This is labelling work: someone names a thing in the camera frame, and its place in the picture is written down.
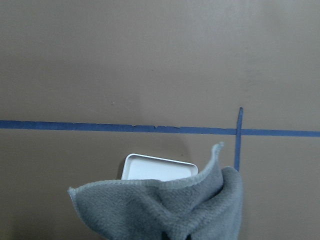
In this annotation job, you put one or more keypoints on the grey microfibre cloth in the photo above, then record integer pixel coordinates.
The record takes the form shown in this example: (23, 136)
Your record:
(206, 206)

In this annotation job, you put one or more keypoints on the white rack tray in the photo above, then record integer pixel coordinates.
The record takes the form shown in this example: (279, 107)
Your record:
(145, 167)

